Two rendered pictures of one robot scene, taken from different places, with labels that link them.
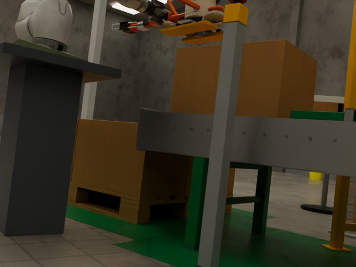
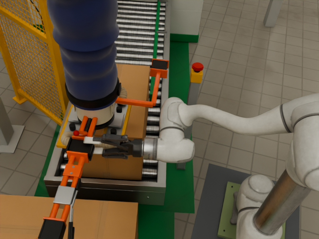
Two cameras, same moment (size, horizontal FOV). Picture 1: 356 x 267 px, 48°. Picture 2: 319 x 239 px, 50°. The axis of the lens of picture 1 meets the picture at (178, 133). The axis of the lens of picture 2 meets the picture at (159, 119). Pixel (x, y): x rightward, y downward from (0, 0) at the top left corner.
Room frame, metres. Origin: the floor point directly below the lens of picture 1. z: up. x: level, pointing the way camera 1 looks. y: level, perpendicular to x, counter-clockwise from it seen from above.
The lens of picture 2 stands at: (2.73, 0.98, 2.31)
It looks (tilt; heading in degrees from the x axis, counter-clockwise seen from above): 47 degrees down; 231
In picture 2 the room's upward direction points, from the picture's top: 4 degrees clockwise
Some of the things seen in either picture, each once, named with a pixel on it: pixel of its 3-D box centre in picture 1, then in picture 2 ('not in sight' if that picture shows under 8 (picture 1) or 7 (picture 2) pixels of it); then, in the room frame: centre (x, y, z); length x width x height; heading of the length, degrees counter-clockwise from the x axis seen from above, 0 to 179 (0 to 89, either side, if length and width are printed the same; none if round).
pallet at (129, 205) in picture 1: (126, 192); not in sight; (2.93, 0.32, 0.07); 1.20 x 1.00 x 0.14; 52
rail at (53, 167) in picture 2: not in sight; (87, 66); (1.82, -1.15, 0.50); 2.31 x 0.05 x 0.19; 52
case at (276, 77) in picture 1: (242, 92); (113, 119); (2.05, -0.30, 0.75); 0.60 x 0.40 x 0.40; 51
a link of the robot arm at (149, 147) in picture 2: (140, 3); (149, 148); (2.21, 0.29, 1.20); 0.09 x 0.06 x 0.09; 52
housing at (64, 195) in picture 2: (143, 26); (65, 197); (2.59, 0.30, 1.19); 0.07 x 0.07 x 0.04; 48
